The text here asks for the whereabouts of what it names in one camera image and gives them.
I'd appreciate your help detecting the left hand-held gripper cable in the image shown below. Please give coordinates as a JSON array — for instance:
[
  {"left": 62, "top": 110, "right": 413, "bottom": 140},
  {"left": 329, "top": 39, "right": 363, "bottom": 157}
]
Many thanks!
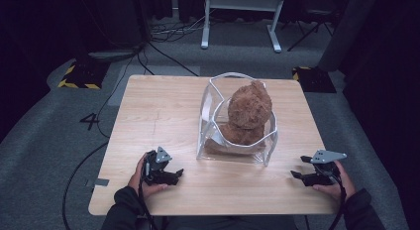
[{"left": 138, "top": 164, "right": 167, "bottom": 230}]

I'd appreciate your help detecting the grey floor tape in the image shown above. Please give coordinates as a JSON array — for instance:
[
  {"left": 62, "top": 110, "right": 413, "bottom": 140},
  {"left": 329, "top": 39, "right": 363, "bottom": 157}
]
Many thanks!
[{"left": 83, "top": 177, "right": 110, "bottom": 188}]

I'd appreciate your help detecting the person's right hand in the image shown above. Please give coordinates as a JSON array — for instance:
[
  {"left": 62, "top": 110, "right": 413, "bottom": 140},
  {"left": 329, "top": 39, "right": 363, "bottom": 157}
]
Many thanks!
[{"left": 311, "top": 160, "right": 358, "bottom": 202}]

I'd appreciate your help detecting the brown teddy bear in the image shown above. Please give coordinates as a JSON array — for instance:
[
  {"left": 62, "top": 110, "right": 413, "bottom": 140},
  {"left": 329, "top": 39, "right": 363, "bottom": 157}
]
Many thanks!
[{"left": 211, "top": 79, "right": 273, "bottom": 155}]

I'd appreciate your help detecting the right hand-held gripper cable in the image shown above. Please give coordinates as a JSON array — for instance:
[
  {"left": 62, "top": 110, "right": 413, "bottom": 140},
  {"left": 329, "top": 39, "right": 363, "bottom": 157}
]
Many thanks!
[{"left": 328, "top": 170, "right": 348, "bottom": 230}]

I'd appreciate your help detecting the white desk frame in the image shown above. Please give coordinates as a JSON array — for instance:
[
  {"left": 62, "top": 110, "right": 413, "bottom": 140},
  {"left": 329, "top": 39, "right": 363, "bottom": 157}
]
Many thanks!
[{"left": 200, "top": 0, "right": 287, "bottom": 54}]

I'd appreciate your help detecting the black yellow striped base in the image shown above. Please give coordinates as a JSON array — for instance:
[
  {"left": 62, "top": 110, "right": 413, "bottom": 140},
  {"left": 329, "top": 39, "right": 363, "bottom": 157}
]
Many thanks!
[
  {"left": 291, "top": 65, "right": 337, "bottom": 94},
  {"left": 57, "top": 59, "right": 112, "bottom": 90}
]

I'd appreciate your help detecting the black tripod stand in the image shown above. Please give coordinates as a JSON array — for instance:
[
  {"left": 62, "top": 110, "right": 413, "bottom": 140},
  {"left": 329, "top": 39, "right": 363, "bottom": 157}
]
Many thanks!
[{"left": 286, "top": 8, "right": 335, "bottom": 53}]

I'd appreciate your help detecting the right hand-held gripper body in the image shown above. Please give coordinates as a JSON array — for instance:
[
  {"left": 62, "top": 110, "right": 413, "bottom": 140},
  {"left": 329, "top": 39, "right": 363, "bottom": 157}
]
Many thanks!
[{"left": 302, "top": 149, "right": 348, "bottom": 187}]

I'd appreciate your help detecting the clear plastic bag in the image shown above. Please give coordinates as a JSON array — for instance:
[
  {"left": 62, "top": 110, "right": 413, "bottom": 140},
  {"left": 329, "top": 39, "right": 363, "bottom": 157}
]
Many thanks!
[{"left": 196, "top": 71, "right": 279, "bottom": 168}]

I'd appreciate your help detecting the long black floor cable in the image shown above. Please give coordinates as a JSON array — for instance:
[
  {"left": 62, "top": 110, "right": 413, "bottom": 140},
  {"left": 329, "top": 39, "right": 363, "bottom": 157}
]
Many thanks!
[{"left": 61, "top": 55, "right": 147, "bottom": 230}]

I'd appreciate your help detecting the hand-held gripper cable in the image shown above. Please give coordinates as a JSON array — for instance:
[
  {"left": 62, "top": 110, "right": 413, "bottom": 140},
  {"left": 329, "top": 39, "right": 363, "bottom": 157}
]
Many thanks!
[
  {"left": 328, "top": 170, "right": 348, "bottom": 230},
  {"left": 138, "top": 164, "right": 167, "bottom": 230}
]

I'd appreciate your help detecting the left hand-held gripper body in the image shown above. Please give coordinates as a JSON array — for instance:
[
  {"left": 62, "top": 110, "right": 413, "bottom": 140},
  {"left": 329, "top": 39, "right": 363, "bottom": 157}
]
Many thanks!
[{"left": 142, "top": 146, "right": 181, "bottom": 187}]

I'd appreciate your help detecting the person's left hand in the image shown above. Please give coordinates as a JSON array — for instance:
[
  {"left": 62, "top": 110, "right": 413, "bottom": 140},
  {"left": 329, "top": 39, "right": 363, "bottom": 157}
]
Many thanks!
[{"left": 128, "top": 153, "right": 169, "bottom": 199}]

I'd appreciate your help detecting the dark equipment stand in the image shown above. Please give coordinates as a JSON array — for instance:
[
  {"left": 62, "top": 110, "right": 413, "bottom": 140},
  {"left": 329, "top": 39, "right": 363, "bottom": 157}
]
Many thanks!
[{"left": 75, "top": 0, "right": 151, "bottom": 63}]

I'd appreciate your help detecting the grey draped cloth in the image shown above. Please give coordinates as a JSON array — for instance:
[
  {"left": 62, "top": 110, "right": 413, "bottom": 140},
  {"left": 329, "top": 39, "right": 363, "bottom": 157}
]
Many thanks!
[{"left": 316, "top": 0, "right": 379, "bottom": 72}]

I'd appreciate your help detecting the bundle of floor cables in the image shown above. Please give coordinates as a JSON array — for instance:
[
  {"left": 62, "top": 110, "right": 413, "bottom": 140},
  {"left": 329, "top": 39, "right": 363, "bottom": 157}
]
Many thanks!
[{"left": 150, "top": 8, "right": 216, "bottom": 44}]

